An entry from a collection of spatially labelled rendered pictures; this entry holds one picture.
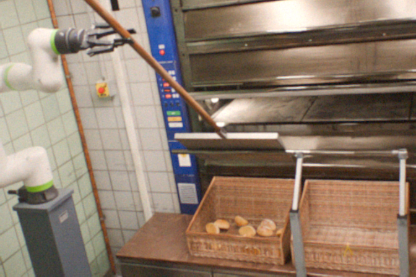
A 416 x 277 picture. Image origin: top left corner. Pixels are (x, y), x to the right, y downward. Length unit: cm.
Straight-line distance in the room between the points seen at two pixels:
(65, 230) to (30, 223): 16
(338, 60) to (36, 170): 162
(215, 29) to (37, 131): 125
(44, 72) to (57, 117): 156
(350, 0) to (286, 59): 45
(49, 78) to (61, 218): 84
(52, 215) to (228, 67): 128
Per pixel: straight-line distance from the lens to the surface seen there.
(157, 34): 318
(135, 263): 324
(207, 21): 308
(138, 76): 335
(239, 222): 323
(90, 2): 169
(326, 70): 292
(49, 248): 266
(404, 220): 253
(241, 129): 317
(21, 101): 332
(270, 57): 301
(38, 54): 201
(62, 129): 359
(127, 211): 381
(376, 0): 285
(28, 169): 252
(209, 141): 276
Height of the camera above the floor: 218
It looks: 18 degrees down
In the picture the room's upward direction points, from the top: 9 degrees counter-clockwise
